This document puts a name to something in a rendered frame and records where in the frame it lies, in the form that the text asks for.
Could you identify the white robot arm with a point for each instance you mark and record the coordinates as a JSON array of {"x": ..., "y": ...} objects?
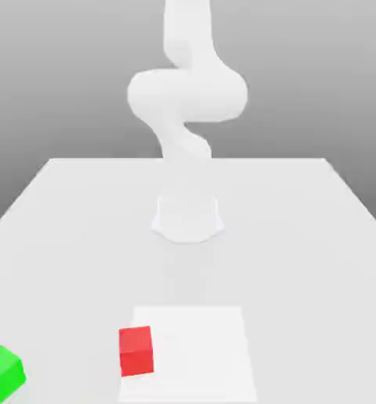
[{"x": 187, "y": 94}]

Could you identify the small red cube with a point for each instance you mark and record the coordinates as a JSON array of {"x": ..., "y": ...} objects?
[{"x": 136, "y": 351}]

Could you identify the small green cube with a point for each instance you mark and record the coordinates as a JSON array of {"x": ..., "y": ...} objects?
[{"x": 1, "y": 374}]

